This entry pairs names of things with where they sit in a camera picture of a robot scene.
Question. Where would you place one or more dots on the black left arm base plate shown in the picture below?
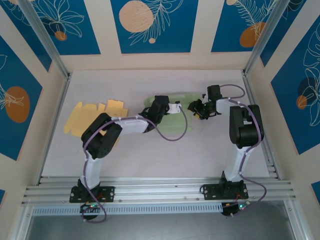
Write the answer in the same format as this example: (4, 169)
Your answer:
(110, 193)

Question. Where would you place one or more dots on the aluminium side rail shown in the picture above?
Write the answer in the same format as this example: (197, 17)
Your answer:
(62, 100)
(271, 165)

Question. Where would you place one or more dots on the aluminium mounting rail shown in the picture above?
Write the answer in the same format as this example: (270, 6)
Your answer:
(155, 190)

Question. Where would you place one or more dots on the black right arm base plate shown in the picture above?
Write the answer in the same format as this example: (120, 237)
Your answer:
(210, 192)

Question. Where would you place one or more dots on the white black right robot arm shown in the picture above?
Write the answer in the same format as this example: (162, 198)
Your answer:
(236, 165)

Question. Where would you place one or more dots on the small electronics board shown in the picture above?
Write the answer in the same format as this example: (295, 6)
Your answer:
(232, 208)
(90, 207)

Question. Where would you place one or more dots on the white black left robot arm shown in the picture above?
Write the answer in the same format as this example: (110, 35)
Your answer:
(92, 170)

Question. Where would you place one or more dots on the aluminium frame post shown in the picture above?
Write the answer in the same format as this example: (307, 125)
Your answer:
(263, 37)
(49, 42)

